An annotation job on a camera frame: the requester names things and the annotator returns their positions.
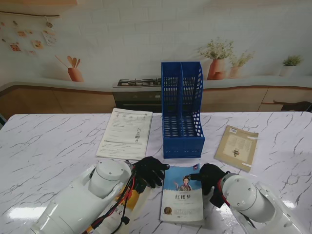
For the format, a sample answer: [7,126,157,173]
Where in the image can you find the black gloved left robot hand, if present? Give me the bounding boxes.
[131,156,171,190]

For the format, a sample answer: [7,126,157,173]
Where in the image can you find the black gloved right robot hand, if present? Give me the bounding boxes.
[189,163,229,195]

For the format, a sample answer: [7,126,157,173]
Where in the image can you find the yellow and white cover book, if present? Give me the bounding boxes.
[90,181,153,234]

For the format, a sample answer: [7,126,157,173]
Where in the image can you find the light blue cover book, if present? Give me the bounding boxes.
[159,163,205,222]

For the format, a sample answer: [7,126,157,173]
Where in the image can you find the beige cover book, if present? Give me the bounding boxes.
[214,125,259,173]

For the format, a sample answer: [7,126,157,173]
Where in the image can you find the blue plastic file holder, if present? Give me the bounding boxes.
[161,61,206,159]

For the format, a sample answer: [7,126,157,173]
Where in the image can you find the white printed worksheet booklet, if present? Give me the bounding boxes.
[95,108,154,161]

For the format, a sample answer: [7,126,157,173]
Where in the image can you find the gas hob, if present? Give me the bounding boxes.
[116,78,163,88]

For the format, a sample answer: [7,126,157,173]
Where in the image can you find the hanging white note card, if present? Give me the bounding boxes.
[42,30,58,46]

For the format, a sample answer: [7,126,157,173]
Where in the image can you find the right arm red black cables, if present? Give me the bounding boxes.
[216,179,256,229]

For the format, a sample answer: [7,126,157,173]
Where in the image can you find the arm red black cables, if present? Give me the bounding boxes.
[216,179,256,229]
[90,168,139,234]

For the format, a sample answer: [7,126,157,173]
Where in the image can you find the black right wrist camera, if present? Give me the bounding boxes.
[209,191,226,209]

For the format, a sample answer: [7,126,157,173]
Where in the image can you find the left arm red black cables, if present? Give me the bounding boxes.
[90,168,139,234]

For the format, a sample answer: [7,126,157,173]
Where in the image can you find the wooden hanging rail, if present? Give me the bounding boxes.
[0,11,60,18]

